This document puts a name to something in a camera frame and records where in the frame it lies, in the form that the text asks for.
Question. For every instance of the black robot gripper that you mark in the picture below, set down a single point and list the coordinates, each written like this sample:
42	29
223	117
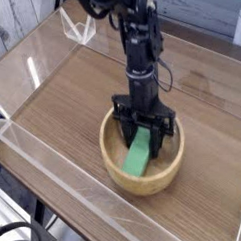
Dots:
142	107

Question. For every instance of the green rectangular block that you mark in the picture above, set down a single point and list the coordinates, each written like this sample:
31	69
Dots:
137	157

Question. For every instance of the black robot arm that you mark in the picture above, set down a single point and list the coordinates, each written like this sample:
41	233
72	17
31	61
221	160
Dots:
141	37

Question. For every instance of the brown wooden bowl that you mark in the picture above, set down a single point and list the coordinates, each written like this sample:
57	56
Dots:
144	178

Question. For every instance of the clear acrylic tray wall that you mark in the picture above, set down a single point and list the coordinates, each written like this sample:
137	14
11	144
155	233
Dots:
60	141

